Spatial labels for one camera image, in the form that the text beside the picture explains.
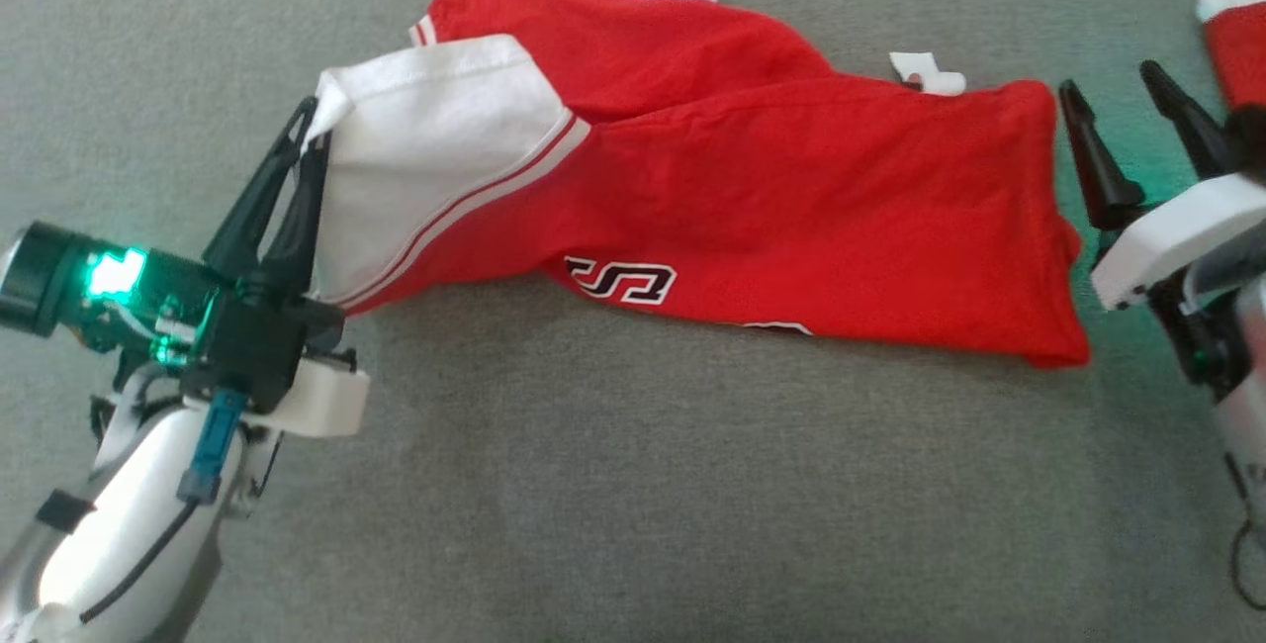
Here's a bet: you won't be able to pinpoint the black cable with blue plug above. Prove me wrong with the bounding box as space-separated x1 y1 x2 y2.
79 388 248 624

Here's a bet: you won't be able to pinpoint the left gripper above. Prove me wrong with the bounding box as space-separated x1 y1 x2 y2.
0 96 347 416

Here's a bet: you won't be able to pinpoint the large grey sofa seat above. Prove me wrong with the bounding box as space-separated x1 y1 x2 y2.
0 0 1266 643

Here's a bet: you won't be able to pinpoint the red shorts with white stripe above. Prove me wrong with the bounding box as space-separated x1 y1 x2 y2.
1195 0 1266 115

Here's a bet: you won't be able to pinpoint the thin black cable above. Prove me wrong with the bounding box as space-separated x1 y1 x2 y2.
1229 495 1266 614

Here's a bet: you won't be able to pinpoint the red jersey with white sleeves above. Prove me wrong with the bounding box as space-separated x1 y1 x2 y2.
302 0 1092 369

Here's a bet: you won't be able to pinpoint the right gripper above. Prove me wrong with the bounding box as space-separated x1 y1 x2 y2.
1058 59 1266 402

